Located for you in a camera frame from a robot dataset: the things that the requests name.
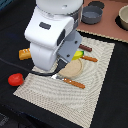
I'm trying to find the grey pot with handle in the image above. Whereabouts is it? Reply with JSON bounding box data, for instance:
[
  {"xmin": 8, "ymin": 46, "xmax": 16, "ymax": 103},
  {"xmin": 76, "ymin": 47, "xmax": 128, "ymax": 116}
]
[{"xmin": 82, "ymin": 6, "xmax": 103, "ymax": 24}]

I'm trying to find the fork with wooden handle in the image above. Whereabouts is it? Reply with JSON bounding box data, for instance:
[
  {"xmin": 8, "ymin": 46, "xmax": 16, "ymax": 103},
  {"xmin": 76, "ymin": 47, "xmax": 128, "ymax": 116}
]
[{"xmin": 51, "ymin": 74, "xmax": 85, "ymax": 89}]

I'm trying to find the yellow toy banana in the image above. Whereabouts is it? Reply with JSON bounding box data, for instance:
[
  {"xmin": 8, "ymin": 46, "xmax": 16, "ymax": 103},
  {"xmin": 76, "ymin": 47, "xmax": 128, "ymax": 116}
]
[{"xmin": 72, "ymin": 51, "xmax": 84, "ymax": 60}]

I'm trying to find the round wooden plate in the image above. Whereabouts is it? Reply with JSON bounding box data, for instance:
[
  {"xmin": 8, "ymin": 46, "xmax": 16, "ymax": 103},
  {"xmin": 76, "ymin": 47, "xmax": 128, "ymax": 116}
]
[{"xmin": 59, "ymin": 59, "xmax": 83, "ymax": 78}]

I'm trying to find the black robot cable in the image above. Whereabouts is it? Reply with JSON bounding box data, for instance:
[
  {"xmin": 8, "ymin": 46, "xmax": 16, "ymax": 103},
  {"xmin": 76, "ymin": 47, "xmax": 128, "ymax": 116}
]
[{"xmin": 0, "ymin": 57, "xmax": 64, "ymax": 77}]

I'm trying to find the black round lid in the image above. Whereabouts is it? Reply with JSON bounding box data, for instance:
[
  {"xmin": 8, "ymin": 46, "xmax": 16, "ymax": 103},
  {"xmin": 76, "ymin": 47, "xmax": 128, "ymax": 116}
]
[{"xmin": 88, "ymin": 1, "xmax": 105, "ymax": 9}]

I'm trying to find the beige bowl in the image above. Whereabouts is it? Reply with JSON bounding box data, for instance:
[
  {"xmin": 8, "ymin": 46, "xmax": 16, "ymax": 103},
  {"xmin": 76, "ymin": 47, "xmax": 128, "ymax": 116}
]
[{"xmin": 119, "ymin": 5, "xmax": 128, "ymax": 30}]

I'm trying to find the knife with wooden handle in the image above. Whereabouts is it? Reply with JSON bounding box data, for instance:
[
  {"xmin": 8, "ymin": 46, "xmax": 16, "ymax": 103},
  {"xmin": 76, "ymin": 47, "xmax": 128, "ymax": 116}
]
[{"xmin": 81, "ymin": 56, "xmax": 98, "ymax": 62}]

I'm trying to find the beige woven placemat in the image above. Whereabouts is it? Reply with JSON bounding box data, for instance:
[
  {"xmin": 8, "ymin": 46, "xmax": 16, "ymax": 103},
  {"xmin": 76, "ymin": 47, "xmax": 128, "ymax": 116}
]
[{"xmin": 14, "ymin": 37, "xmax": 115, "ymax": 128}]

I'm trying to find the red toy tomato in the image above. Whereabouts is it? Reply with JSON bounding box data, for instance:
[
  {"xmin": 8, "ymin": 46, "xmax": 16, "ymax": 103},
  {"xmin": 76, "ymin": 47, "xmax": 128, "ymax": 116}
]
[{"xmin": 8, "ymin": 73, "xmax": 24, "ymax": 86}]

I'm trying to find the orange toy bread loaf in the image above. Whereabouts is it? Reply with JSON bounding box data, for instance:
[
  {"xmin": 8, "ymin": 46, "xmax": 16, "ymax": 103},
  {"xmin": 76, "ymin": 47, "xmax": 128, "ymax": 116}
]
[{"xmin": 19, "ymin": 48, "xmax": 31, "ymax": 60}]

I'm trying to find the brown toy chocolate bar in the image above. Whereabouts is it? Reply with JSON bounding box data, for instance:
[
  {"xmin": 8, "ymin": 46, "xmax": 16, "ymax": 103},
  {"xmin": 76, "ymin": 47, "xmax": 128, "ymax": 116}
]
[{"xmin": 79, "ymin": 44, "xmax": 92, "ymax": 52}]

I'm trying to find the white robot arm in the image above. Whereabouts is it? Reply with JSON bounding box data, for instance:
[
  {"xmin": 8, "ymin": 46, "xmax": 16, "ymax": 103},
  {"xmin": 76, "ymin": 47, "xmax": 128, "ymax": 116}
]
[{"xmin": 24, "ymin": 0, "xmax": 83, "ymax": 71}]

